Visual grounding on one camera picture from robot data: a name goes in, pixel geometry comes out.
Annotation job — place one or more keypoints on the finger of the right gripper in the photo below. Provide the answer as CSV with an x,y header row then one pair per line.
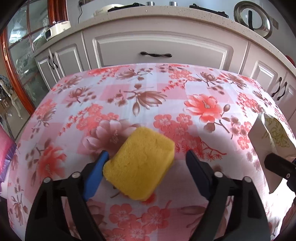
x,y
283,168

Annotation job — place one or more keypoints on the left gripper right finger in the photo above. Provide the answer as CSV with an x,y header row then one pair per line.
x,y
247,219

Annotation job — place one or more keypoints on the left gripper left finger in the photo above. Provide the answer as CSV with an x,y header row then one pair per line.
x,y
47,220

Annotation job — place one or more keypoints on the beige cardboard box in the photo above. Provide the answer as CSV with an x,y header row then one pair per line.
x,y
267,136

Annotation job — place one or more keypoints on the yellow sponge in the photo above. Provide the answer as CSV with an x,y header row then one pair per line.
x,y
140,164

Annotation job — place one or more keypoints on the pink bag trash bin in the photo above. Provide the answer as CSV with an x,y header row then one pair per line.
x,y
7,151

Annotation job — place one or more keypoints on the white kitchen cabinet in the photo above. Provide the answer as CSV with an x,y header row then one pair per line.
x,y
192,37

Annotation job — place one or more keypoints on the floral pink tablecloth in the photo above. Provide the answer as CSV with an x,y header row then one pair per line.
x,y
205,110

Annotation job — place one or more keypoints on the white dining chair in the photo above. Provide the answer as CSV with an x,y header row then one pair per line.
x,y
8,89

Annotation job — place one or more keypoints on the steel pot lid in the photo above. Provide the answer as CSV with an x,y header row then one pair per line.
x,y
254,17

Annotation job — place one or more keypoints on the wooden glass sliding door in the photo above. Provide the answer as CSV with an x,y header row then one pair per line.
x,y
23,36

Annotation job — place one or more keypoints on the white rice cooker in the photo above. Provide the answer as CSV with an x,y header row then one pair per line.
x,y
56,29

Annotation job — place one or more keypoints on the white frying pan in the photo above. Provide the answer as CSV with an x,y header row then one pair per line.
x,y
105,9

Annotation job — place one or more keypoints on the black drawer handle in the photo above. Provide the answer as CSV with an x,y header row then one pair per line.
x,y
168,55

